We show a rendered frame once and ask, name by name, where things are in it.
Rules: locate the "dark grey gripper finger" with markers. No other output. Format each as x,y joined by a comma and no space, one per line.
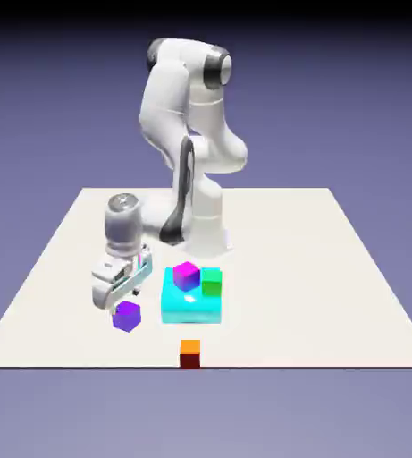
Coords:
136,292

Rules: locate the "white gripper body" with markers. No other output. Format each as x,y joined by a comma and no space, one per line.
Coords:
128,282

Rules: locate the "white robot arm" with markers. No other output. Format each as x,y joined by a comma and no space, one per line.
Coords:
166,118

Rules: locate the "small purple cube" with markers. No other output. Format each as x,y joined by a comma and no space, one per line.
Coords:
127,316

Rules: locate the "small magenta cube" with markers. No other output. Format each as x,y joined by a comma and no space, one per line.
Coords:
186,276

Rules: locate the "small green cube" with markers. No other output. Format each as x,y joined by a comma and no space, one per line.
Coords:
211,283

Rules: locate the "small orange cube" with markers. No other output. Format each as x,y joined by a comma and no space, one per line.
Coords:
190,352

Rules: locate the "large cyan box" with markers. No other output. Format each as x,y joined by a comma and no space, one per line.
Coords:
187,307

